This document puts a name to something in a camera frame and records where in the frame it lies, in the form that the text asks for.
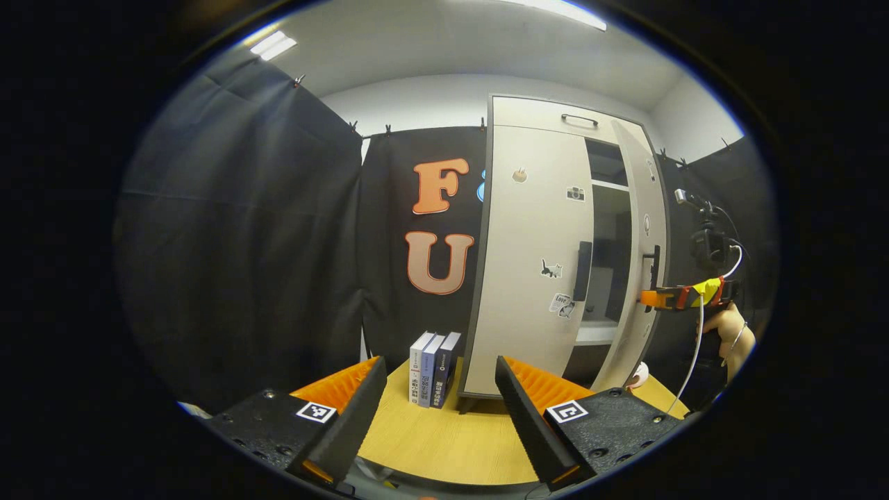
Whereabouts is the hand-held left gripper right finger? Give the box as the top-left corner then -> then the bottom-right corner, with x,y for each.
495,356 -> 685,492

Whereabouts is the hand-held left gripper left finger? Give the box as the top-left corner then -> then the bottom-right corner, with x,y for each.
208,356 -> 388,487

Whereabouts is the grey cabinet door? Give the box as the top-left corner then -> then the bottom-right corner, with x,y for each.
590,119 -> 671,393
462,125 -> 595,398

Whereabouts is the grey double-door shoe cabinet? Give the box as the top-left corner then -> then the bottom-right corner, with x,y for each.
458,94 -> 671,414

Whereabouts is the grey book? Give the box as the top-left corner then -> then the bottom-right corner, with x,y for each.
419,334 -> 447,408

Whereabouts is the navy book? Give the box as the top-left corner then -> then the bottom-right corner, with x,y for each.
431,331 -> 463,409

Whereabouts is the black backdrop cloth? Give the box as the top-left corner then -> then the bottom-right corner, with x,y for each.
115,56 -> 779,417

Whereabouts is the ceiling light panel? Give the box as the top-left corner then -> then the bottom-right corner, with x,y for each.
249,30 -> 298,62

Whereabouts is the white cable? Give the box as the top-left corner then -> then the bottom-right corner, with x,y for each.
667,243 -> 744,417

